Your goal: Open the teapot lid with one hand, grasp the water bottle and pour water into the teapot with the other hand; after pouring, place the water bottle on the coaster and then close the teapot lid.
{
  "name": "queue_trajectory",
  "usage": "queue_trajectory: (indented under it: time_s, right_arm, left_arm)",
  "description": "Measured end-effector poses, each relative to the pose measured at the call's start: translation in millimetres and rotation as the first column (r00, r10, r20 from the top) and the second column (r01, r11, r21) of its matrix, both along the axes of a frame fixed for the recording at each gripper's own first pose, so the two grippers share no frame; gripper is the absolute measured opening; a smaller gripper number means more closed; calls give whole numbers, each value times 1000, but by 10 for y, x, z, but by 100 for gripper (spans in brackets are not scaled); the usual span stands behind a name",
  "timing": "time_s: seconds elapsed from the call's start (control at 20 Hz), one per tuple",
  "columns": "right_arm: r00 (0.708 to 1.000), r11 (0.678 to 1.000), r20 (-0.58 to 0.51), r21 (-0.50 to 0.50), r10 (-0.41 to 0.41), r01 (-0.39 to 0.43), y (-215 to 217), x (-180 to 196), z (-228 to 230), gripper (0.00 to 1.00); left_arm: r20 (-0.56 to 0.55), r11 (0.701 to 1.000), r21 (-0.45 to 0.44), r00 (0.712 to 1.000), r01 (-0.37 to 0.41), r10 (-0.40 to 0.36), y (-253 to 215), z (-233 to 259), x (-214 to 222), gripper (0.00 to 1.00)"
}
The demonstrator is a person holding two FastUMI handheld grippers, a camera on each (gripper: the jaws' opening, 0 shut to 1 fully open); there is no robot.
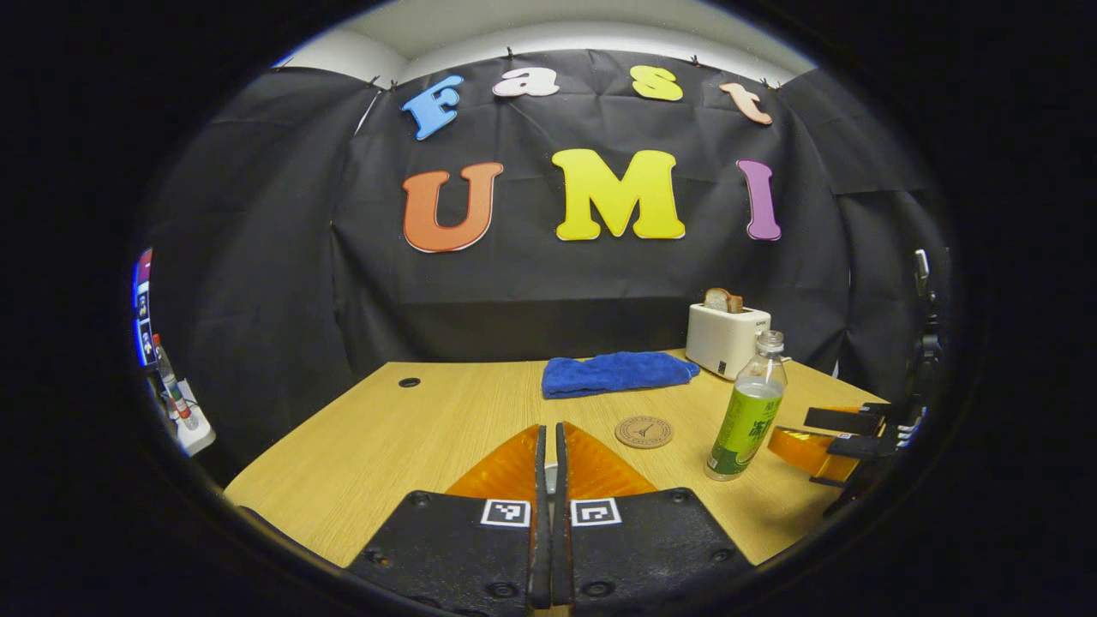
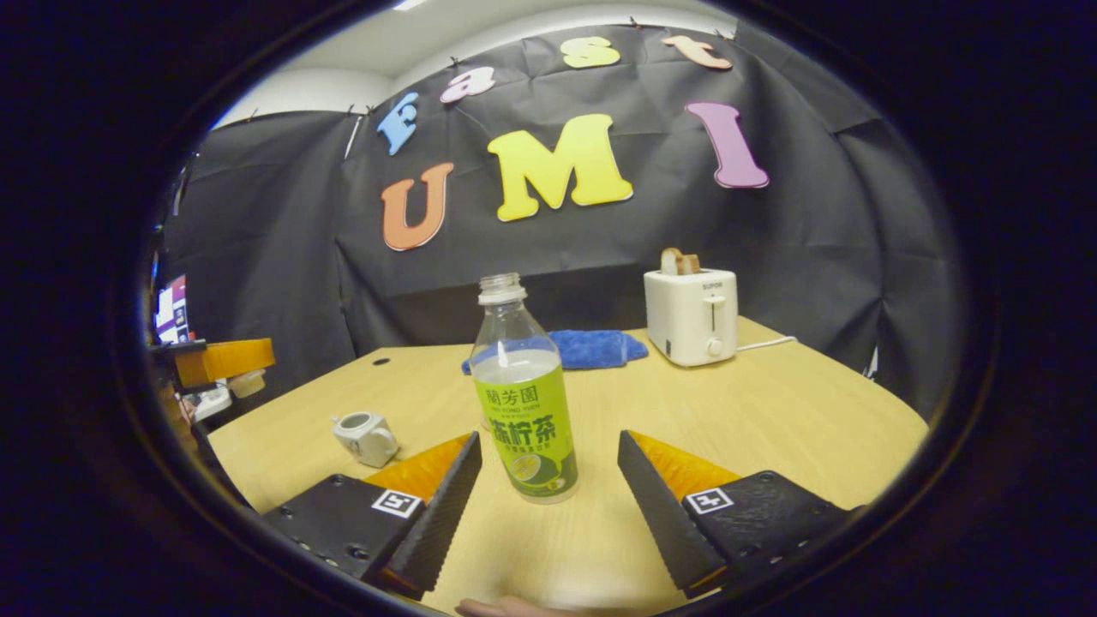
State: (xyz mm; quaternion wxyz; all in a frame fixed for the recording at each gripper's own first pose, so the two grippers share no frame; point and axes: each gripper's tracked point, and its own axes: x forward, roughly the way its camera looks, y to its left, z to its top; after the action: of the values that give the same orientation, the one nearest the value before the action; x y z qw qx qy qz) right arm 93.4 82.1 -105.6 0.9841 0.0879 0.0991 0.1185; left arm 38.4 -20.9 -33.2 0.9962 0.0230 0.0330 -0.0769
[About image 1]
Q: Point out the red cap clear bottle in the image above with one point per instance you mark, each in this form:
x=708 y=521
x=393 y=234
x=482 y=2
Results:
x=174 y=390

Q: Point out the green label water bottle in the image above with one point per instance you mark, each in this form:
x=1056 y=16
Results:
x=747 y=420

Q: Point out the blue towel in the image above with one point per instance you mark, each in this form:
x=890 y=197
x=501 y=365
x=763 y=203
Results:
x=617 y=373

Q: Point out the round brown coaster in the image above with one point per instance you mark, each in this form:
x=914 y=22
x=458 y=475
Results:
x=644 y=432

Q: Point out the white side shelf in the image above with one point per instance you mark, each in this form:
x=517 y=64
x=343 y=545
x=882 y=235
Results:
x=199 y=437

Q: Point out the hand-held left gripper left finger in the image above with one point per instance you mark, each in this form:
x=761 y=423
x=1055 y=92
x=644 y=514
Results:
x=463 y=548

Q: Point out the toasted bread slice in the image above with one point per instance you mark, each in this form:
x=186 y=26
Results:
x=722 y=300

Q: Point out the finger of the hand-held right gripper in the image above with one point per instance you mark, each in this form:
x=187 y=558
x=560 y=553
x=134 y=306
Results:
x=810 y=452
x=844 y=422

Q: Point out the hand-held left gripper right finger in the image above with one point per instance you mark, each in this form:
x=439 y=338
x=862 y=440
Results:
x=643 y=548

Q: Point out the computer monitor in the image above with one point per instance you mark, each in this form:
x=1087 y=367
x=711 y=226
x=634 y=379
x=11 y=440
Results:
x=143 y=308

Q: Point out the white toaster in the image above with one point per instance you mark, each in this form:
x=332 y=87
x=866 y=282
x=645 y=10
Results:
x=724 y=343

